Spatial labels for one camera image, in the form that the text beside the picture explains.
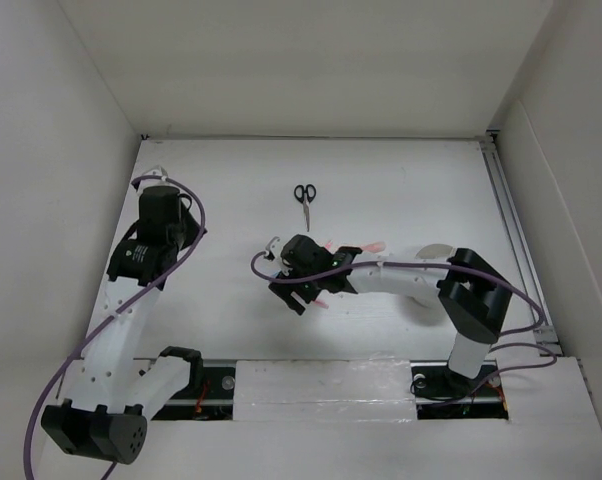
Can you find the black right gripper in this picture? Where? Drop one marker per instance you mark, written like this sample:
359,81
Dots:
285,290

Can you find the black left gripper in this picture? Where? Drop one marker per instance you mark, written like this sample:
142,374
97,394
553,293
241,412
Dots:
195,229

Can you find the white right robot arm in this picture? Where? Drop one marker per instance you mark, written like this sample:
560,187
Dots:
474,296

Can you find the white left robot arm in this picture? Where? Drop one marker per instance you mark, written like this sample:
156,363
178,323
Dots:
105,414

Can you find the yellow capped pink highlighter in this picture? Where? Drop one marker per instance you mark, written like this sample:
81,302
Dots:
375,247

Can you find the white round divided container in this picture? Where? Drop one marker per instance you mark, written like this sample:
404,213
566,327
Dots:
435,252

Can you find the white foam front board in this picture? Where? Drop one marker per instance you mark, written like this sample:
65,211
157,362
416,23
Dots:
343,391

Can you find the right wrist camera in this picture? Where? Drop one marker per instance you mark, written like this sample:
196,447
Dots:
273,249

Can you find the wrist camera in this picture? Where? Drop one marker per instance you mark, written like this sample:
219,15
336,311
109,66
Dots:
273,249
152,177

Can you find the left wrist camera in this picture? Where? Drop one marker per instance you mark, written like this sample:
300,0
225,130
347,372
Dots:
152,177

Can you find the black handled scissors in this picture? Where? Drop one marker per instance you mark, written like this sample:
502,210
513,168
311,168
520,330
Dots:
305,195

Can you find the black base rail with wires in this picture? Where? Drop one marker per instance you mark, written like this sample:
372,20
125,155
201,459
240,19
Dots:
438,396

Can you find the aluminium rail at table edge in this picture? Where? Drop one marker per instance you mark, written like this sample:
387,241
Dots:
527,277

